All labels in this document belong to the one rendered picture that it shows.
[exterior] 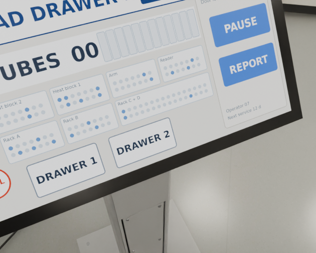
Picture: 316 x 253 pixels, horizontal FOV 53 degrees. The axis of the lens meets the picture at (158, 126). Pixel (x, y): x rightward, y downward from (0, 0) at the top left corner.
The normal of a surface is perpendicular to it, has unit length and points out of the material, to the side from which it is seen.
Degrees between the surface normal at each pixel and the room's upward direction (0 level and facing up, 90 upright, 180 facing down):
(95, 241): 5
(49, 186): 50
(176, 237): 5
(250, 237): 0
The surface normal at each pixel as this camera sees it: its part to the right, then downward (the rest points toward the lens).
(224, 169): 0.00, -0.64
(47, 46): 0.31, 0.13
